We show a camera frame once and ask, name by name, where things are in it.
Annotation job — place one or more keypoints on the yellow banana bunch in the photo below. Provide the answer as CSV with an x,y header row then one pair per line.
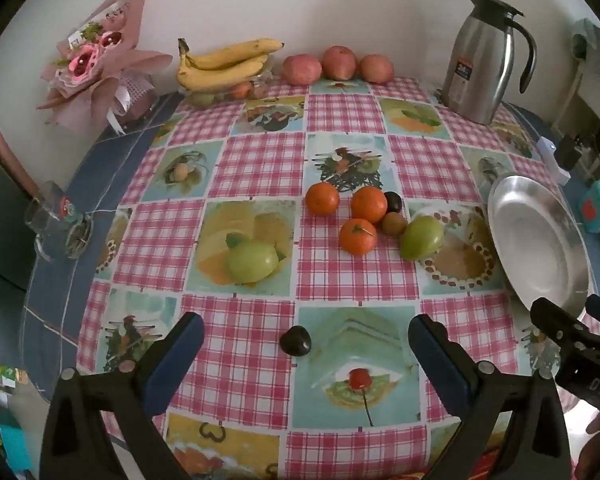
x,y
225,67

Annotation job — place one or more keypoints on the blue under tablecloth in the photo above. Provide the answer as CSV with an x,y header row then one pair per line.
x,y
62,276

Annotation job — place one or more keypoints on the checkered fruit tablecloth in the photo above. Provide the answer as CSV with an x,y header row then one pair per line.
x,y
356,406

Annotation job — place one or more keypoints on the red apple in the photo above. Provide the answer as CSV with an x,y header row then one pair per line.
x,y
301,70
376,69
339,63

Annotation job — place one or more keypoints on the stainless steel thermos jug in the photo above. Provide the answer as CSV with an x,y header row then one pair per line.
x,y
482,61

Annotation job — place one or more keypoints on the green fruit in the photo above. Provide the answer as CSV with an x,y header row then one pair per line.
x,y
422,237
251,261

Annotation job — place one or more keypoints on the white power strip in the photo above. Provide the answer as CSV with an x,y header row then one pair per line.
x,y
547,150

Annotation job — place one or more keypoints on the brown kiwi fruit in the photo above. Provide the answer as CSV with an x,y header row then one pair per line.
x,y
393,224

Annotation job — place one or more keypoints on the dark heart-shaped plum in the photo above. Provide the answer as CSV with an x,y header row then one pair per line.
x,y
296,341

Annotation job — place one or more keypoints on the orange tangerine with stem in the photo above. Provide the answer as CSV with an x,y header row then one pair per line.
x,y
357,237

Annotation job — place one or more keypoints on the black power adapter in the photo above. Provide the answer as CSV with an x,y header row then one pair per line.
x,y
568,152

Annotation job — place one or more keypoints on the dark round plum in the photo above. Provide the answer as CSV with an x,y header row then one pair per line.
x,y
394,202

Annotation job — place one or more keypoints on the red apple left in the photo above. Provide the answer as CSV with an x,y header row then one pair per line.
x,y
301,70

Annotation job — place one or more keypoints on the teal plastic box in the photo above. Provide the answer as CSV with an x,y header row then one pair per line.
x,y
589,208

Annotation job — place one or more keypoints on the red apple right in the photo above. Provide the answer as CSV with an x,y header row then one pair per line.
x,y
376,69

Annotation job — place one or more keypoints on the red apple middle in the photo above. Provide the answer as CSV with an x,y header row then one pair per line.
x,y
339,63

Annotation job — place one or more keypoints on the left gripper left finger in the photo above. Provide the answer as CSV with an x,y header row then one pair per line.
x,y
76,443

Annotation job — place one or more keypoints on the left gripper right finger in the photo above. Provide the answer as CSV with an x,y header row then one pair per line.
x,y
535,445

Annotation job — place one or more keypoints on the round stainless steel plate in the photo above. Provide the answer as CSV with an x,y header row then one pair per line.
x,y
539,246

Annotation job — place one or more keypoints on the white shelf unit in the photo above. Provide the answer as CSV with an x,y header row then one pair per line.
x,y
579,111

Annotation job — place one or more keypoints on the clear glass jar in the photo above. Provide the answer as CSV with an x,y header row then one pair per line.
x,y
61,229

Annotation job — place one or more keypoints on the glass fruit bowl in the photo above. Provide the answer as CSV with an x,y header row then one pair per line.
x,y
253,87

